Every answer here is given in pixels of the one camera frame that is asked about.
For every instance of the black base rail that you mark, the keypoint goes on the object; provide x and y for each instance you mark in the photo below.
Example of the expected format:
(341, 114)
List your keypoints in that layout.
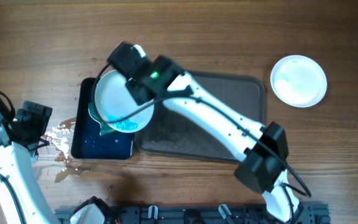
(307, 213)

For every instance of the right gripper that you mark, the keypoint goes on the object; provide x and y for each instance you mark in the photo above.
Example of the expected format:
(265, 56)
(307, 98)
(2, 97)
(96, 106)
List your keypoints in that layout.
(134, 83)

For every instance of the white plate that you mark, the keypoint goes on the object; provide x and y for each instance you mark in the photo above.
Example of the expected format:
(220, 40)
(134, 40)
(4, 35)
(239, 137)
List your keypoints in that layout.
(298, 81)
(113, 102)

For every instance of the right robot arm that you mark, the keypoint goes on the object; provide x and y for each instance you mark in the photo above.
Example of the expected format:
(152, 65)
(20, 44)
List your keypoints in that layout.
(261, 150)

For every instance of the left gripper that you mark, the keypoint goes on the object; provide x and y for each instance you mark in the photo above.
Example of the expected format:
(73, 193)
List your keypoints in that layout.
(40, 121)

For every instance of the green yellow sponge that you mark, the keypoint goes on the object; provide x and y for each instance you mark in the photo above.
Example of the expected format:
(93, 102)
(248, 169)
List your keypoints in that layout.
(104, 128)

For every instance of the white plate bottom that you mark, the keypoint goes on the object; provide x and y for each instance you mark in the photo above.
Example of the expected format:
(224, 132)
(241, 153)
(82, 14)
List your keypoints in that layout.
(113, 102)

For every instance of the black water tray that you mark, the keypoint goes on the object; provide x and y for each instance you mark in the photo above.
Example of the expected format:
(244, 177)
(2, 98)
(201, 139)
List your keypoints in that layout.
(88, 142)

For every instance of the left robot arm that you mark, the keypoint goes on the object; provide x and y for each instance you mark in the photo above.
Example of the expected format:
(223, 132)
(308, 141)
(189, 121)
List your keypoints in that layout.
(21, 198)

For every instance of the dark brown serving tray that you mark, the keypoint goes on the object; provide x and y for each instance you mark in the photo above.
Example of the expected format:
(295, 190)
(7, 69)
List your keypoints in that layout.
(172, 134)

